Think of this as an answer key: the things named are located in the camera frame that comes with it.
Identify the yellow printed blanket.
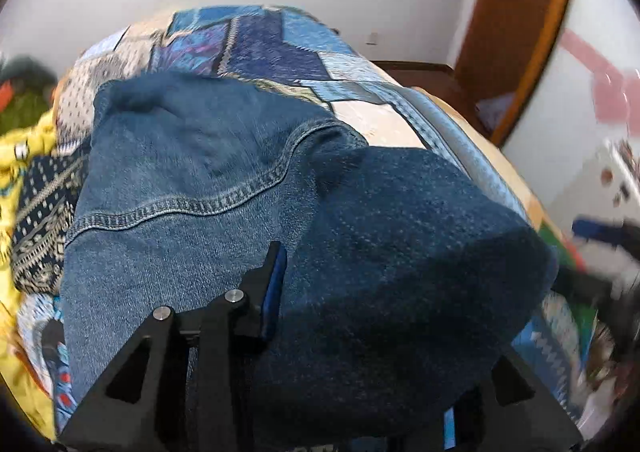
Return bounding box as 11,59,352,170
0,112,96,442

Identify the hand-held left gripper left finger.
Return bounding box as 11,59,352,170
59,240,289,452

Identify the blue patchwork quilt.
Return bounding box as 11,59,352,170
12,4,601,440

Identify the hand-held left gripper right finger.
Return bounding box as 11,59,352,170
445,347,584,452

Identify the dark grey cushion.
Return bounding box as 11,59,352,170
0,54,58,88

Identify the blue denim jacket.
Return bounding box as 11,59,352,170
62,71,560,452

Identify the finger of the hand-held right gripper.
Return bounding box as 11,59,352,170
571,216,640,255

